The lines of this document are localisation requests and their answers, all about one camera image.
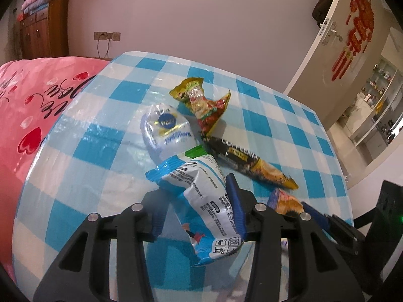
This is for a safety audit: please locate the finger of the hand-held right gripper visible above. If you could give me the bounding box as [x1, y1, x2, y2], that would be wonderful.
[301, 201, 367, 257]

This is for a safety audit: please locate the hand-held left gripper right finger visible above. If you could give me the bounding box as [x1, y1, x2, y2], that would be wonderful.
[225, 173, 366, 302]

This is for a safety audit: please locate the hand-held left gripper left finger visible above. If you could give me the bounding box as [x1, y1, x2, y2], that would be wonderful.
[33, 190, 172, 302]

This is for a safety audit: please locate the blue and white snack packet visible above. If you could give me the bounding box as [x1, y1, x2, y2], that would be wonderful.
[145, 154, 245, 268]

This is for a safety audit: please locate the orange snack packet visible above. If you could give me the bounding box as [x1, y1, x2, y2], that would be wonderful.
[267, 188, 306, 216]

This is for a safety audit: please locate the black and yellow coffee packet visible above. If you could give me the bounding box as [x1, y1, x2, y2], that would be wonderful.
[201, 135, 299, 191]

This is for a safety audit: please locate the white packet with blue circle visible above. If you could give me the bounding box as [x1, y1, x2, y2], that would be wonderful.
[139, 103, 207, 161]

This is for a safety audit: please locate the yellow and red packet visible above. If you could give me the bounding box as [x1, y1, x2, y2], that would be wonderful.
[169, 78, 231, 136]

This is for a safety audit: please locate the blue checkered tablecloth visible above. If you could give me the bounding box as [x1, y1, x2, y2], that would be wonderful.
[13, 50, 355, 302]

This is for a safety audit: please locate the white glass shelf cabinet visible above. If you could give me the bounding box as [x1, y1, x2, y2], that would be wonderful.
[346, 55, 403, 164]

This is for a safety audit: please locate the white room door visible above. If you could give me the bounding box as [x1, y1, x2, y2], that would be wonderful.
[283, 0, 394, 131]

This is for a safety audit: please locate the pink heart-print bedspread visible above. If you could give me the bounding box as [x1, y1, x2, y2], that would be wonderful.
[0, 56, 113, 284]

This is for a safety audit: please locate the red hanging door ornament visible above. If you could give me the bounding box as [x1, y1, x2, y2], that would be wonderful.
[330, 0, 375, 83]

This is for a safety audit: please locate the dark hanging garment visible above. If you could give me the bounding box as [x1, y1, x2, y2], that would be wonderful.
[312, 0, 335, 29]

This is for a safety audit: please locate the brown wooden cabinet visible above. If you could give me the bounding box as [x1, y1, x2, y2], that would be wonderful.
[19, 0, 70, 60]

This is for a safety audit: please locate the thin power cable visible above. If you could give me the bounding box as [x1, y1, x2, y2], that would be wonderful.
[96, 36, 113, 60]

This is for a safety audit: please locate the silver door handle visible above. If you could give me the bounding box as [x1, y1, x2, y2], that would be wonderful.
[319, 21, 343, 45]

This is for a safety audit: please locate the wall power outlet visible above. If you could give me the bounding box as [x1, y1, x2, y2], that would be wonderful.
[94, 31, 122, 42]

